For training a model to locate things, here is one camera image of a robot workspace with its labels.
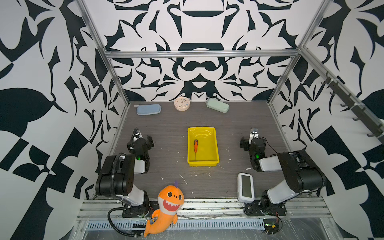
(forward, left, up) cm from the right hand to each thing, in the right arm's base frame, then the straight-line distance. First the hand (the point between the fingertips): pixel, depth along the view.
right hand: (251, 135), depth 95 cm
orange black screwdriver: (-6, +35, -3) cm, 36 cm away
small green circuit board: (-46, 0, -7) cm, 46 cm away
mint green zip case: (+29, +18, -3) cm, 34 cm away
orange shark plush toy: (-36, +47, +3) cm, 59 cm away
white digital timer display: (-30, +10, -2) cm, 32 cm away
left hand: (-2, +70, +3) cm, 70 cm away
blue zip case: (+24, +69, -1) cm, 74 cm away
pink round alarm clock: (+30, +45, -2) cm, 54 cm away
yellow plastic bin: (-11, +28, -5) cm, 31 cm away
